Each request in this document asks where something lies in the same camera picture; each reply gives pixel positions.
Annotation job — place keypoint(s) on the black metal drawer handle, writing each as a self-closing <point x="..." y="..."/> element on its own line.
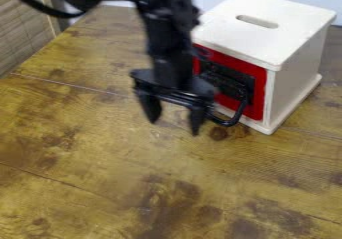
<point x="233" y="84"/>

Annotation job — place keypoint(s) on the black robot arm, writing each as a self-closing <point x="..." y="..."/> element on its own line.
<point x="176" y="9"/>

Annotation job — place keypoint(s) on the red drawer front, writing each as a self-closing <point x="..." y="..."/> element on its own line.
<point x="254" y="109"/>

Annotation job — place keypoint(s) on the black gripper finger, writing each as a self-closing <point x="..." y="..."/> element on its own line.
<point x="152" y="106"/>
<point x="200" y="115"/>

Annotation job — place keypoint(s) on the white wooden box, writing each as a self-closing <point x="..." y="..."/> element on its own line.
<point x="270" y="39"/>

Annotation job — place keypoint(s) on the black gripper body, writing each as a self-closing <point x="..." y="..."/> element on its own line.
<point x="170" y="78"/>

